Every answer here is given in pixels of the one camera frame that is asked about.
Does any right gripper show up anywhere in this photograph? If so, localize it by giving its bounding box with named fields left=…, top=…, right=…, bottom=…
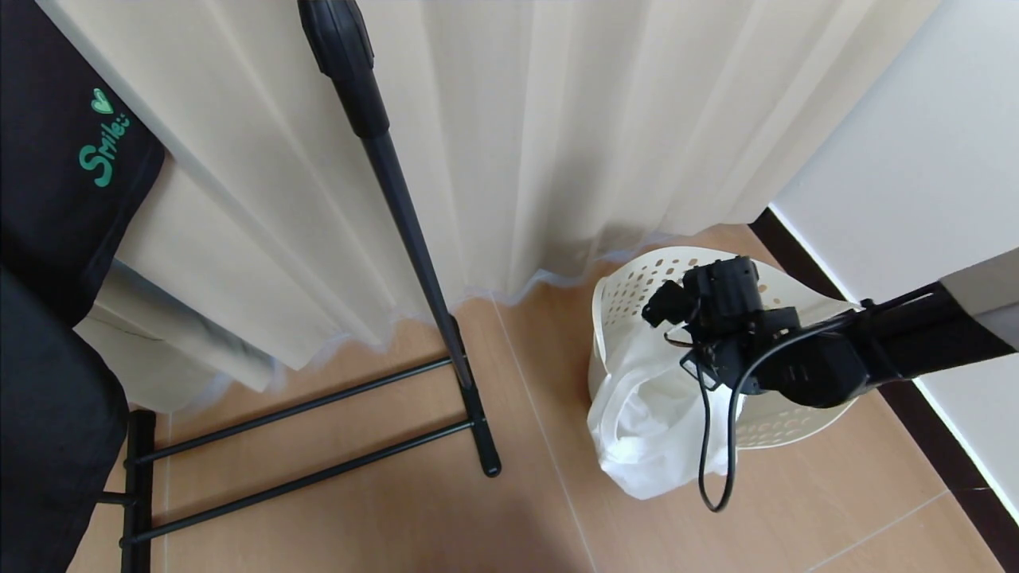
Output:
left=681, top=306, right=801, bottom=395

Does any white garment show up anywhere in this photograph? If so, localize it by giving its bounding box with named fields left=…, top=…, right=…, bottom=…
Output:
left=588, top=318, right=745, bottom=501

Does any black garment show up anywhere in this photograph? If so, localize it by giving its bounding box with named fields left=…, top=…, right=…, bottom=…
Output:
left=0, top=0, right=166, bottom=573

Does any white laundry basket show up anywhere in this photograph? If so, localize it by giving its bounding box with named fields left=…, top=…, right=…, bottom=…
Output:
left=588, top=245, right=861, bottom=450

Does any black clothes rack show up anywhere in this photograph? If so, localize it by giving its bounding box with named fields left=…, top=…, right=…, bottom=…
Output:
left=100, top=0, right=502, bottom=573

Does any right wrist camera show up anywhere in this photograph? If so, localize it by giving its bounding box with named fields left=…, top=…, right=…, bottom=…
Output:
left=641, top=256, right=765, bottom=335

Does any black cable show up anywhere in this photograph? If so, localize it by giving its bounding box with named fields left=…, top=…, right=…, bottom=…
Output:
left=665, top=294, right=936, bottom=513

